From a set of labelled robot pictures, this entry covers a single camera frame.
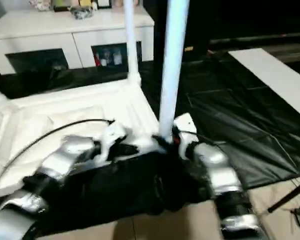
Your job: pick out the small yellow label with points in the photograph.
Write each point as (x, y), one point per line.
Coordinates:
(189, 48)

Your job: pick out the black tripod leg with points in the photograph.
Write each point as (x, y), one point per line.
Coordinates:
(290, 196)

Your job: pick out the black low cabinet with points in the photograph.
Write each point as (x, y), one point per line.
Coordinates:
(240, 20)

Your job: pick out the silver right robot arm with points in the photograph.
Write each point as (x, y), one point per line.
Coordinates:
(220, 165)

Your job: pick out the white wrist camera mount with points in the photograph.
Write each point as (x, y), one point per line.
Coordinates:
(112, 135)
(187, 122)

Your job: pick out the white plastic table top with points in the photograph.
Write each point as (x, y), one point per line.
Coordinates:
(65, 112)

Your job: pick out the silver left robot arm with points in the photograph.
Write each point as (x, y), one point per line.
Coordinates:
(72, 147)

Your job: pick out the bag of black items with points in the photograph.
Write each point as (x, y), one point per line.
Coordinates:
(81, 13)

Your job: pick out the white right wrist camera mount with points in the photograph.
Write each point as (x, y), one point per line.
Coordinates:
(187, 122)

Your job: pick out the beige plush toy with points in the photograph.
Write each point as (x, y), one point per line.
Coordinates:
(119, 3)

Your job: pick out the white sideboard cabinet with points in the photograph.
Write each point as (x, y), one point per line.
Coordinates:
(40, 25)

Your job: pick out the dark frame with yellow cards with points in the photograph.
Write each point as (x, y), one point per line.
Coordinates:
(85, 5)

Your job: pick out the red and white container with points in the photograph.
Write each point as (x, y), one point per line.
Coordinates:
(101, 60)

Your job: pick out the white flat board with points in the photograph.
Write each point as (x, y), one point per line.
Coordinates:
(272, 72)

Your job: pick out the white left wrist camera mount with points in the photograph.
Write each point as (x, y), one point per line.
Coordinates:
(112, 135)

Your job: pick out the black plastic mat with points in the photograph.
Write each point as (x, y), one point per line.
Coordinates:
(240, 125)

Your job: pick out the spotted white plush toy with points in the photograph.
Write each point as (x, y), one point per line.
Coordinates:
(38, 4)

